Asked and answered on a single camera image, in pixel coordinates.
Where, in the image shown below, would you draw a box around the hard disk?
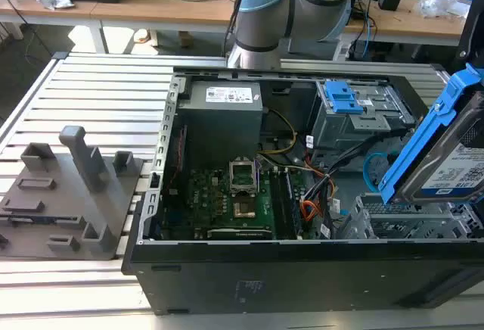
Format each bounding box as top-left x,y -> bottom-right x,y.
377,63 -> 484,207

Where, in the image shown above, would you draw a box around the blue disk data wire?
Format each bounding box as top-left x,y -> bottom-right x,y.
362,151 -> 399,195

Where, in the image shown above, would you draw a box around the red orange disk power wire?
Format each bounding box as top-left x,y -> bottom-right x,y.
300,173 -> 337,229

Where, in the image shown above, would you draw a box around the metal disk bay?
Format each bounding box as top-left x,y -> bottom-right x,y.
340,193 -> 484,241

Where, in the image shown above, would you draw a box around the black RAM slot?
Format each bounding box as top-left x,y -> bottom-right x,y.
278,170 -> 299,240
268,170 -> 289,240
283,170 -> 304,240
273,170 -> 293,240

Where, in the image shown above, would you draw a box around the clear plastic bag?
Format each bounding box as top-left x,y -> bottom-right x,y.
419,0 -> 470,19

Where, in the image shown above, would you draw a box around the wooden desk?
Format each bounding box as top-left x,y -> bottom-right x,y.
0,0 -> 245,55
342,0 -> 479,48

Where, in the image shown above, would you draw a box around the blue plastic cage latch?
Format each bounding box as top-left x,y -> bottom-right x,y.
324,79 -> 365,114

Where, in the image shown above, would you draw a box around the metal optical drive cage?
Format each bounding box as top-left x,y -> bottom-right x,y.
309,79 -> 417,159

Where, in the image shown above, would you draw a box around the socket locking lever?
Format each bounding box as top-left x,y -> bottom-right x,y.
253,157 -> 263,194

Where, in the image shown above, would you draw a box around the gray power supply unit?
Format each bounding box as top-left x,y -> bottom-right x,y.
176,79 -> 264,168

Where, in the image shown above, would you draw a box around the metal socket cover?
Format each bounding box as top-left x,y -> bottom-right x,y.
228,154 -> 259,195

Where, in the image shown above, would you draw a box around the CPU socket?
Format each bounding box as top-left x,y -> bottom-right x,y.
232,201 -> 257,219

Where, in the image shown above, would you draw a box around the black graphics card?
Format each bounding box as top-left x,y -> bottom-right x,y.
206,226 -> 274,241

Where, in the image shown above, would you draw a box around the green motherboard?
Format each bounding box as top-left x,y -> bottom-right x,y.
160,155 -> 315,241

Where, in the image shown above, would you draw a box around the black PC case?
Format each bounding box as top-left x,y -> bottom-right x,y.
120,65 -> 484,316

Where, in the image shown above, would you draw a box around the gray parts rack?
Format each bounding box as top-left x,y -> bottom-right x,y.
0,125 -> 145,261

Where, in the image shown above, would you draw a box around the blue hanging cable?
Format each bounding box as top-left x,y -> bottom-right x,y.
360,15 -> 378,59

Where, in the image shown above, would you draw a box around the black wire bundle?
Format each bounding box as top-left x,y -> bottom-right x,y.
302,132 -> 379,240

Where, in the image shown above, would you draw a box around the yellow power wires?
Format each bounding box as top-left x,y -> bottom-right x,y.
258,108 -> 298,156

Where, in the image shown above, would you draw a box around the gray power wire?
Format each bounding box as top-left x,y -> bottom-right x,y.
259,154 -> 330,176

